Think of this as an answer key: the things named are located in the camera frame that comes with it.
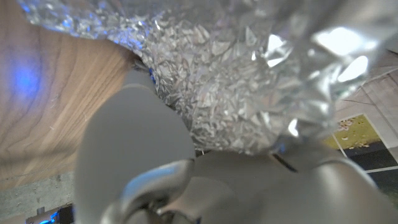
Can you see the aluminum foil sheet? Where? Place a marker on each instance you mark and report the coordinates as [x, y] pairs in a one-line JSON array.
[[224, 77]]

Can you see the printed window backdrop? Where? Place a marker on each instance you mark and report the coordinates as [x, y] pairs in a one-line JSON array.
[[367, 137]]

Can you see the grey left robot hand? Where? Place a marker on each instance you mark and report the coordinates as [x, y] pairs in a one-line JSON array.
[[140, 149]]

